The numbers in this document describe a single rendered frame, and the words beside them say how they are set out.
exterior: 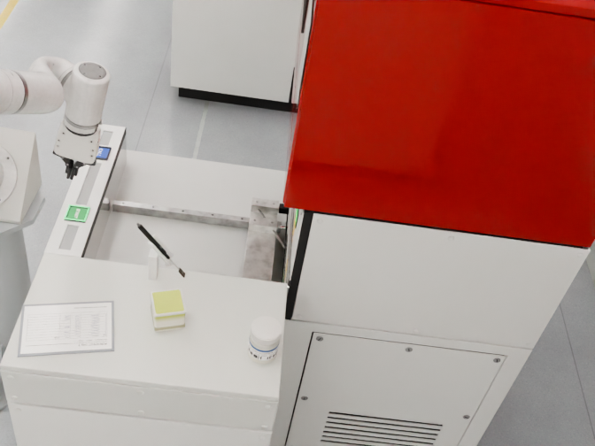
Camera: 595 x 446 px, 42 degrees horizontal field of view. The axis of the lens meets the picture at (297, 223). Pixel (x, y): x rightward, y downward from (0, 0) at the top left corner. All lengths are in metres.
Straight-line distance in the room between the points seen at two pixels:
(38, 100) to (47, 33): 3.06
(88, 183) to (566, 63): 1.30
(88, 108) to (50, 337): 0.53
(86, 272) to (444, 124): 0.94
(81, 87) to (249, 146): 2.18
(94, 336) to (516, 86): 1.08
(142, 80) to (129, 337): 2.63
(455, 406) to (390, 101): 1.14
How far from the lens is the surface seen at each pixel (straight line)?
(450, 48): 1.54
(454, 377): 2.30
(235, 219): 2.28
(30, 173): 2.33
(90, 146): 1.93
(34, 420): 2.00
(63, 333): 1.86
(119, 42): 4.63
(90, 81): 1.80
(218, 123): 4.04
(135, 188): 2.41
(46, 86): 1.69
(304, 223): 1.82
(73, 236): 2.08
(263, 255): 2.15
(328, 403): 2.41
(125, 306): 1.90
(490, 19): 1.53
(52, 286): 1.96
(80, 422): 1.96
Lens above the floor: 2.44
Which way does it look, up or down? 44 degrees down
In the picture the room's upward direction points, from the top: 11 degrees clockwise
